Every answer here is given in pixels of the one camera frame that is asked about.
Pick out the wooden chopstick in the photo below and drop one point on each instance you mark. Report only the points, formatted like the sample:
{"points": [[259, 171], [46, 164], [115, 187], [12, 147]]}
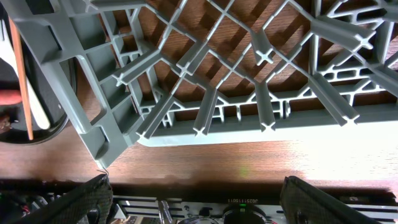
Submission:
{"points": [[17, 45]]}

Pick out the grey dishwasher rack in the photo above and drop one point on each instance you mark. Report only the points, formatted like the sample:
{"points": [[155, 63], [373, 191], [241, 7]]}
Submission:
{"points": [[117, 89]]}

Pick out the brown food scrap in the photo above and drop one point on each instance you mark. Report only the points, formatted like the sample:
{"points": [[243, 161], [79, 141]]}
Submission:
{"points": [[5, 123]]}

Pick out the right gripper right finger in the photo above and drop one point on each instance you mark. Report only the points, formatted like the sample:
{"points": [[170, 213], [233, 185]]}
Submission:
{"points": [[303, 203]]}

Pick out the round black tray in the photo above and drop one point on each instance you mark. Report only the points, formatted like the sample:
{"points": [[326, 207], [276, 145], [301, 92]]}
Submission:
{"points": [[52, 117]]}

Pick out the orange carrot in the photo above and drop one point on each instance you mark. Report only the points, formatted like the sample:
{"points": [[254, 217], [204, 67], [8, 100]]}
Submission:
{"points": [[10, 97]]}

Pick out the robot base electronics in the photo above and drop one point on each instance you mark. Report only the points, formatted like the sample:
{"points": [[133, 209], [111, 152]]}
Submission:
{"points": [[175, 210]]}

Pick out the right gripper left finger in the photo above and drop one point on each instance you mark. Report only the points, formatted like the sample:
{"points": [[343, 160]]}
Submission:
{"points": [[89, 202]]}

